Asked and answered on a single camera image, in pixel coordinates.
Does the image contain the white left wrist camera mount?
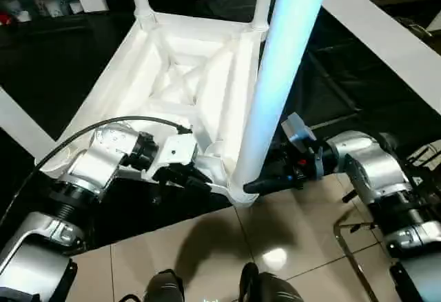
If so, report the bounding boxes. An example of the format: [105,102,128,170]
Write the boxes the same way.
[143,134,199,181]

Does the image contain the dark robot left foot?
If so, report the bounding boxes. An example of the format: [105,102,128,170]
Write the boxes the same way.
[144,269,185,302]

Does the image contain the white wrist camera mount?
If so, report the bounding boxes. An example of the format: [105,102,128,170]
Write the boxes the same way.
[280,112,325,181]
[143,134,199,181]

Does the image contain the white flat board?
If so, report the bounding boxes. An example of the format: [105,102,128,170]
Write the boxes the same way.
[320,0,441,115]

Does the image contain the dark robot right foot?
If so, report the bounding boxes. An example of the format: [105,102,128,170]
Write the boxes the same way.
[239,262,294,302]

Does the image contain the chrome tube frame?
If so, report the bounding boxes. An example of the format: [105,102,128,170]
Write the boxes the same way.
[333,221,380,302]

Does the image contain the black device white label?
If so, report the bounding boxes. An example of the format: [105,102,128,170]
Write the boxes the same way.
[406,172,441,196]

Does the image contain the dark robot foot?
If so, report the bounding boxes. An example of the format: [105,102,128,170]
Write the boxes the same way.
[239,262,294,302]
[144,269,185,302]

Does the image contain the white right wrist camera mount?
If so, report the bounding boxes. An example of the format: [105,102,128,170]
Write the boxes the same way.
[280,112,325,181]

